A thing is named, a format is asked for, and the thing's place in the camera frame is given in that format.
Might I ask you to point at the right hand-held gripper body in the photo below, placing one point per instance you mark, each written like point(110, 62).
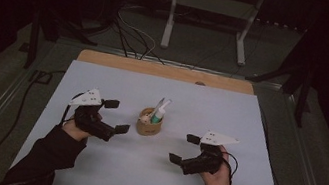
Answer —
point(204, 162)

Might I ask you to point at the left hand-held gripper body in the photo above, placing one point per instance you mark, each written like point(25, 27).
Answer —
point(93, 122)

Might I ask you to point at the tan wooden pen holder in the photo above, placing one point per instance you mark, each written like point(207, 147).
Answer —
point(148, 128)

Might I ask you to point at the person's right hand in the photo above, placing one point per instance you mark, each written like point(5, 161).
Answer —
point(216, 182)

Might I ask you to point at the white table sheet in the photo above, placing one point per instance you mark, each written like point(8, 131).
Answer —
point(145, 177)

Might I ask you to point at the white metal stand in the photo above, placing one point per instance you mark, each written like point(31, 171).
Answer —
point(214, 4)

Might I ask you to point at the green and white glue stick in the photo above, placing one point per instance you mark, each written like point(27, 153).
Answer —
point(159, 117)

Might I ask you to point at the white pen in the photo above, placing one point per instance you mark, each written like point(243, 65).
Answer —
point(166, 103)

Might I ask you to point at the black stand with angled legs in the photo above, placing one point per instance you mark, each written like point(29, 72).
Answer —
point(301, 102)
point(32, 46)

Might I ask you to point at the person's left hand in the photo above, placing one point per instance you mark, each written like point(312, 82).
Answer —
point(73, 132)

